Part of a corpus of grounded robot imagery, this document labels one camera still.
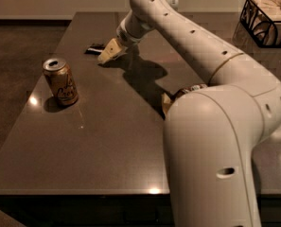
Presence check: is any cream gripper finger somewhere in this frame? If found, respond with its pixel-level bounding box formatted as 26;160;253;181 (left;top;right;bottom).
97;51;114;64

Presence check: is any dark rxbar chocolate wrapper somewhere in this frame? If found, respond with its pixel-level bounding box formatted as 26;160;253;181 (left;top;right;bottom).
85;44;105;55

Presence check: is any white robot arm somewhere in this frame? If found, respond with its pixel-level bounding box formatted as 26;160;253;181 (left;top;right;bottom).
98;0;281;227

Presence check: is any orange soda can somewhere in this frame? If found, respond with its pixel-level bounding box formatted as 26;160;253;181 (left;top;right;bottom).
43;58;79;106

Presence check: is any brown chip bag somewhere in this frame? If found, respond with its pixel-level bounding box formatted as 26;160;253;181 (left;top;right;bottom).
162;83;207;114

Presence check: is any dark table drawer front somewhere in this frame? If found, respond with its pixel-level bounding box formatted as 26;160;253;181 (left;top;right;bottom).
20;198;281;225

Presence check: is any black wire napkin holder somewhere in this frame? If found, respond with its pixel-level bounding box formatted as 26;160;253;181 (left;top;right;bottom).
240;0;281;48

